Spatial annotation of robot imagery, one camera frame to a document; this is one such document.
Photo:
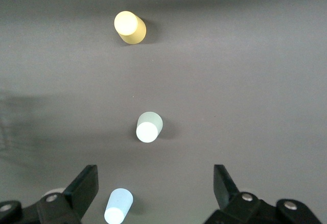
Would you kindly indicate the light blue plastic cup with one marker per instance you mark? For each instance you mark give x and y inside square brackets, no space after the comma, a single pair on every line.
[118,206]

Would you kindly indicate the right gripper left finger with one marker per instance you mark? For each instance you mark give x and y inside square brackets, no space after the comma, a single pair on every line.
[81,190]

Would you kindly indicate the pale green plastic cup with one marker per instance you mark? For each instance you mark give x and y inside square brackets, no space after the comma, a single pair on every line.
[149,128]

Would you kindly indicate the yellow plastic cup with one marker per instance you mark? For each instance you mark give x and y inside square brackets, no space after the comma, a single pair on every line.
[130,27]

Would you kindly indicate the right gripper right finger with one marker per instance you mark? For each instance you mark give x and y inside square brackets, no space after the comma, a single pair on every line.
[226,190]

